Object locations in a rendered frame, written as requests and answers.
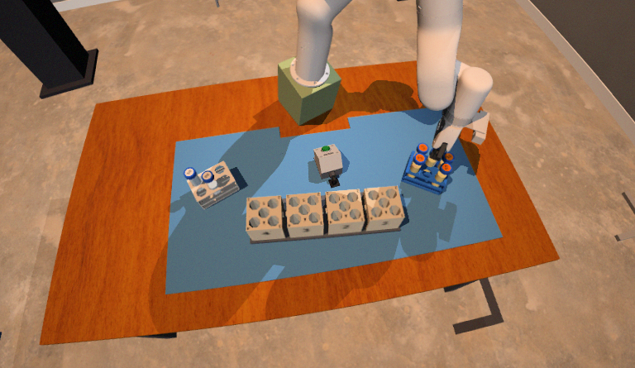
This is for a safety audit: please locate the light blue bench mat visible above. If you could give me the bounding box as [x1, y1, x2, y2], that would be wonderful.
[165, 108, 503, 294]

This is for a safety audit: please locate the conical tube with pink liquid and blue cap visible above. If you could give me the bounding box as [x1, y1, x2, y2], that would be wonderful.
[415, 143, 429, 155]

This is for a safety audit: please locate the blue tube rack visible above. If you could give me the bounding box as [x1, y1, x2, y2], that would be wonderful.
[401, 152, 448, 195]

